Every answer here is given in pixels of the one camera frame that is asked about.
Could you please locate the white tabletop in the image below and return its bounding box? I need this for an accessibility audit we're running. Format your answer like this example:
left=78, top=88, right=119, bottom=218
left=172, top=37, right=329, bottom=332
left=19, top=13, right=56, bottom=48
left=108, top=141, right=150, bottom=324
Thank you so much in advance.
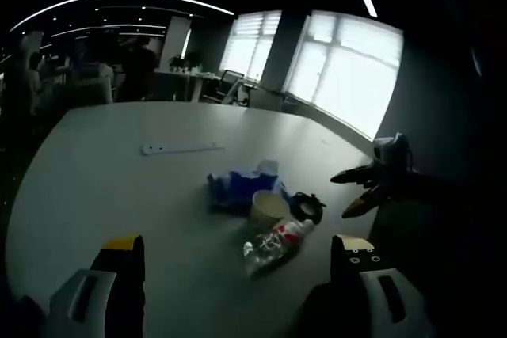
left=6, top=101, right=397, bottom=338

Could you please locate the white plastic strip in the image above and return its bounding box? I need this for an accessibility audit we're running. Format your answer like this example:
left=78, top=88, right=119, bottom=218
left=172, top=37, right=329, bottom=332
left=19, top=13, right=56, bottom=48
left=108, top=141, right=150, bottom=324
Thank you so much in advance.
left=141, top=142, right=225, bottom=158

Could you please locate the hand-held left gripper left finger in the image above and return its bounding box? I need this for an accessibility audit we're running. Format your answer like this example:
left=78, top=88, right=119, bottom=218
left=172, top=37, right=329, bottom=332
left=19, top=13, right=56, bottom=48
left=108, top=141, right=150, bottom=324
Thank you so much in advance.
left=49, top=234, right=147, bottom=338

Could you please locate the narrow window with blind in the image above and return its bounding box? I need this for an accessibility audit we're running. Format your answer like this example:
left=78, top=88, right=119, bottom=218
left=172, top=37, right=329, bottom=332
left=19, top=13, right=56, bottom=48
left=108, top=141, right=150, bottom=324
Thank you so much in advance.
left=219, top=10, right=283, bottom=82

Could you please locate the beige paper cup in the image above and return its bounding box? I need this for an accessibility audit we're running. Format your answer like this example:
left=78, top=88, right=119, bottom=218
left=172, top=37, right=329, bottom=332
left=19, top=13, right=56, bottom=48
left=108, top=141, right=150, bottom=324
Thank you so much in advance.
left=248, top=189, right=292, bottom=230

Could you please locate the white office chair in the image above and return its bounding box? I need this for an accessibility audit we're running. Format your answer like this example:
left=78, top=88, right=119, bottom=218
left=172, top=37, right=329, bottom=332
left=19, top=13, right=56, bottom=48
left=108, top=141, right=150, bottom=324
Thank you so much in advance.
left=224, top=78, right=253, bottom=108

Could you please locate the large window with blind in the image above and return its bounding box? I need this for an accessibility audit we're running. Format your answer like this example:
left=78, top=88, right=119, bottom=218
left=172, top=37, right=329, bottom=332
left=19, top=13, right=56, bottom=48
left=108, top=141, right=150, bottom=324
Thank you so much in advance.
left=285, top=10, right=405, bottom=142

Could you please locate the black office chair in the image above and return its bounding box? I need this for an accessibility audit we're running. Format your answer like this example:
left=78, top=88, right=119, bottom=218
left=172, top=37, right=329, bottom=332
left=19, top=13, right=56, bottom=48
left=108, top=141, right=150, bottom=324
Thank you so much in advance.
left=215, top=69, right=246, bottom=104

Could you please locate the blue tissue pack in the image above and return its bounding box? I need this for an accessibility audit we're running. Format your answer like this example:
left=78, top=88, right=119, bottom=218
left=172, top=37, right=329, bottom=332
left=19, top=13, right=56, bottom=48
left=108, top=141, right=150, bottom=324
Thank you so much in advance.
left=206, top=158, right=295, bottom=217

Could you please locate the green potted plant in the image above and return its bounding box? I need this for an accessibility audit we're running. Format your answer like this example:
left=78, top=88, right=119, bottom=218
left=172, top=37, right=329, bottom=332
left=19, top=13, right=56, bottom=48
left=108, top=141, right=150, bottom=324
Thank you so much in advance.
left=169, top=50, right=200, bottom=73

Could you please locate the crushed clear plastic bottle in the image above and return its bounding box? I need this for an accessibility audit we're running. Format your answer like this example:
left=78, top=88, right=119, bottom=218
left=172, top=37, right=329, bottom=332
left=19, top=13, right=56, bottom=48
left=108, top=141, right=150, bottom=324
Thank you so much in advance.
left=242, top=218, right=316, bottom=278

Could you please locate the black cable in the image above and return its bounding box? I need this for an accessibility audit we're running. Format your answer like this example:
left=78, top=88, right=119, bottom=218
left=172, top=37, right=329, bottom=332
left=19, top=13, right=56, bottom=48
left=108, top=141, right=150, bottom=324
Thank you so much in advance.
left=290, top=192, right=326, bottom=226

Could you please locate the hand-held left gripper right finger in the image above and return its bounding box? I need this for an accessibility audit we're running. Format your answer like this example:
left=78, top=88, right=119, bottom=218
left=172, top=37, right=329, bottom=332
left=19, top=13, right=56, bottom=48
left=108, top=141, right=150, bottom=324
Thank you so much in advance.
left=330, top=234, right=433, bottom=338

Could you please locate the white background desk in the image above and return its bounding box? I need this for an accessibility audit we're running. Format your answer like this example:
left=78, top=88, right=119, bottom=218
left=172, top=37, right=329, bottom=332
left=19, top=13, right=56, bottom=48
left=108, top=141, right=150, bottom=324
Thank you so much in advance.
left=154, top=70, right=223, bottom=102

